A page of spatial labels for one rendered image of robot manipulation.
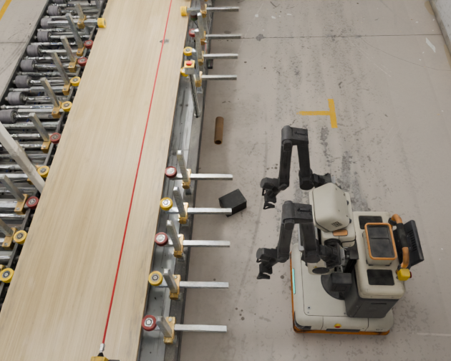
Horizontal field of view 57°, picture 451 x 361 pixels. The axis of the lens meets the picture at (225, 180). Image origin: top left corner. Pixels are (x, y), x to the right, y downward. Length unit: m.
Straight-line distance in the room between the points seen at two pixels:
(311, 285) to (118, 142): 1.71
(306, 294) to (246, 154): 1.55
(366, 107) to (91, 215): 2.95
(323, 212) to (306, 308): 1.08
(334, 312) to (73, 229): 1.81
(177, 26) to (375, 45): 2.40
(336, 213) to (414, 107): 2.74
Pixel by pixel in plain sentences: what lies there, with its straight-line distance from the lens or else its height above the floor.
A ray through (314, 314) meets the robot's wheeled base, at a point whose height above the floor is 0.28.
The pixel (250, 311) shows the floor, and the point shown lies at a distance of 3.29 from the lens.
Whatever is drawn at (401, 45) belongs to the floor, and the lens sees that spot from 5.37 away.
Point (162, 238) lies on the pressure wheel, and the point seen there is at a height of 0.90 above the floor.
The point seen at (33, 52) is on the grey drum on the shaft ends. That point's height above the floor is 0.83.
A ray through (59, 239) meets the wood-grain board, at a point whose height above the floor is 0.90.
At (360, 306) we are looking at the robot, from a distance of 2.81.
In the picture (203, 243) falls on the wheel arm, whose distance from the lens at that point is 2.57.
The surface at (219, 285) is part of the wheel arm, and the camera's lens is 2.49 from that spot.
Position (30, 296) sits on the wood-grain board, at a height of 0.90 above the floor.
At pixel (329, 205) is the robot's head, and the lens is 2.09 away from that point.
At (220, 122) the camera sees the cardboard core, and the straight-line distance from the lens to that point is 4.16.
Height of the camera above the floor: 3.15
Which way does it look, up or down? 56 degrees down
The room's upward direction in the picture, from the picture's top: 6 degrees counter-clockwise
